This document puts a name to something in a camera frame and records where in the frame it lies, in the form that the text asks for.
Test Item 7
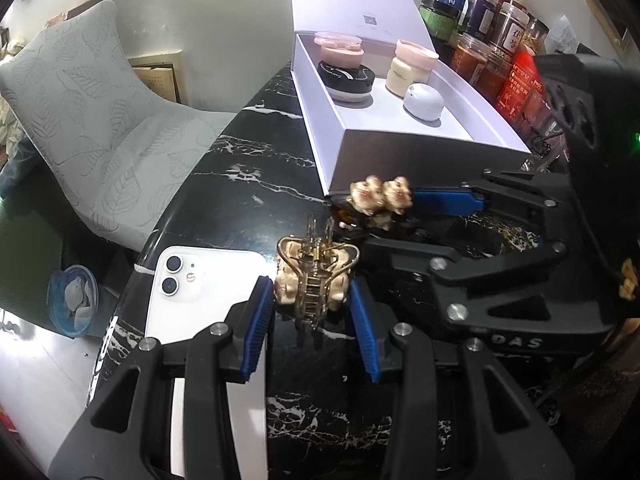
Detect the black lid powder jar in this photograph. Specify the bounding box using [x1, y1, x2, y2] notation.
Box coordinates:
[317, 60, 376, 106]

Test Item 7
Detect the blue plastic container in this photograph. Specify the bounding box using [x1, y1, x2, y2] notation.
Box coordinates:
[46, 264, 101, 336]

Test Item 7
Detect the pink round jar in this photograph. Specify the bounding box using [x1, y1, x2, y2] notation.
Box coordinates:
[314, 31, 365, 68]

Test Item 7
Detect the gold picture frame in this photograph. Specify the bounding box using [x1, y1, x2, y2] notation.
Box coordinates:
[582, 0, 633, 61]

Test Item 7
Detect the white smartphone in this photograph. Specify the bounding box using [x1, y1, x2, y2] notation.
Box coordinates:
[145, 245, 273, 467]

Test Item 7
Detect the dark green seat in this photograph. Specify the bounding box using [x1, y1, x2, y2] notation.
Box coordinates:
[0, 195, 136, 311]

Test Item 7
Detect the dark jar white label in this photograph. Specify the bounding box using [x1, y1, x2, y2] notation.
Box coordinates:
[492, 1, 531, 56]

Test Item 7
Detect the gold hair claw clip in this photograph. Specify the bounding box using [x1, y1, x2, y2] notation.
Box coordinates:
[272, 215, 362, 333]

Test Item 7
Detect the grey leaf pattern cushion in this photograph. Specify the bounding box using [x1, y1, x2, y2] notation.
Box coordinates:
[0, 0, 238, 251]

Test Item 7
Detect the white paper receipt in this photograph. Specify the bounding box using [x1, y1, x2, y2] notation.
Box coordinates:
[547, 12, 583, 53]

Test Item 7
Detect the white egg-shaped case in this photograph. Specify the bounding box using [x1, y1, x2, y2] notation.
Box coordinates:
[402, 82, 446, 122]

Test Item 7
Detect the purple label clear jar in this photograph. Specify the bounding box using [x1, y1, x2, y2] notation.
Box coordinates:
[465, 0, 501, 33]

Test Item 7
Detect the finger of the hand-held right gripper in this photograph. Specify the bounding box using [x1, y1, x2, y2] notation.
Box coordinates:
[412, 169, 576, 217]
[365, 236, 572, 322]

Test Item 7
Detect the wooden frame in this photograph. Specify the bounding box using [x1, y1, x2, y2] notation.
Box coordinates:
[129, 50, 188, 106]

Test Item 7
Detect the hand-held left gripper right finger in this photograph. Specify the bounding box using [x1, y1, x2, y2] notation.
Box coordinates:
[350, 280, 576, 480]

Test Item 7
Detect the cream jar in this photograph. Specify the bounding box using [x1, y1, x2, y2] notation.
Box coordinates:
[385, 38, 440, 97]

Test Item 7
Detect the orange contents clear jar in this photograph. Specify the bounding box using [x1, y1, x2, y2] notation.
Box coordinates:
[477, 50, 511, 103]
[449, 32, 493, 81]

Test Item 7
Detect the light brown contents jar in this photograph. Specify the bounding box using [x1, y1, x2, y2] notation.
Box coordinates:
[525, 17, 551, 53]

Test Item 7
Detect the red tin can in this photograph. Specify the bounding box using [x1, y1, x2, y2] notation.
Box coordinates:
[497, 52, 548, 126]

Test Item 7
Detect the white gift box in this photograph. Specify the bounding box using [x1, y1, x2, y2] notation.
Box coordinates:
[289, 0, 532, 196]

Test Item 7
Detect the green label black lid jar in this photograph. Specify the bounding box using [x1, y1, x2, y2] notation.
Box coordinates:
[419, 0, 463, 41]

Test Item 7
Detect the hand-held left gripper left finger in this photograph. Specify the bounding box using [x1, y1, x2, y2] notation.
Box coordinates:
[47, 276, 275, 480]

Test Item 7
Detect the dark bear hair claw clip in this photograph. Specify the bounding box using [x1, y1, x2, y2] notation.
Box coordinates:
[327, 175, 416, 241]

